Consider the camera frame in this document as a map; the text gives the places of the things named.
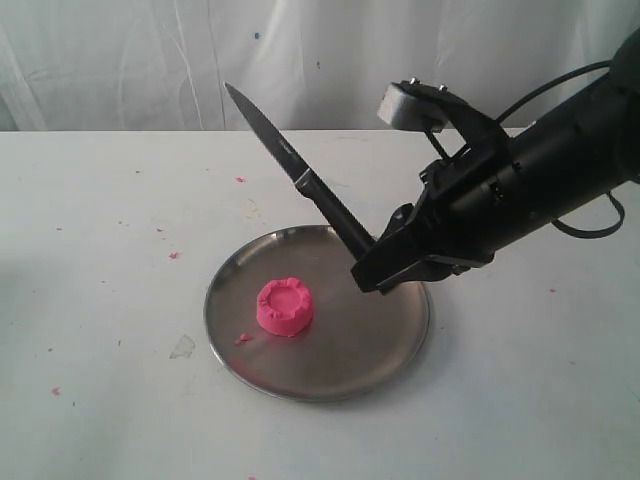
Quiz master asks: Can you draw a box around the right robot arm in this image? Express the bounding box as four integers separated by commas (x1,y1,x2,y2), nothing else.
361,35,639,288

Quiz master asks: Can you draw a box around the black knife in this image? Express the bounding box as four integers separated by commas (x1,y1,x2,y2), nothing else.
224,82,375,260

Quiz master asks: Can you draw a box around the white backdrop curtain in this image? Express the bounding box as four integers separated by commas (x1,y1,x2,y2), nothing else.
1,1,639,131

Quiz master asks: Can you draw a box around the pink play dough lump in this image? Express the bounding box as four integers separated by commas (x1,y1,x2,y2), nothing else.
256,277,314,337

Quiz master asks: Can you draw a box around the small pink clay crumb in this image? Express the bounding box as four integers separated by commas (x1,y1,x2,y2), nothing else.
234,333,252,346

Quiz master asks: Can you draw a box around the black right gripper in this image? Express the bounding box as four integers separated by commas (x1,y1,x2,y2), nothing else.
349,137,520,293

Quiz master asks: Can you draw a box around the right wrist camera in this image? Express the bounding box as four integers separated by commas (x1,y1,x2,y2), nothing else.
377,81,449,133

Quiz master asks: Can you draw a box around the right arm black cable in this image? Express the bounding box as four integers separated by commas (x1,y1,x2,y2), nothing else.
424,59,626,237

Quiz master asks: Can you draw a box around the round steel plate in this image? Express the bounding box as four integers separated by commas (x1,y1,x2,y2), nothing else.
204,225,433,402

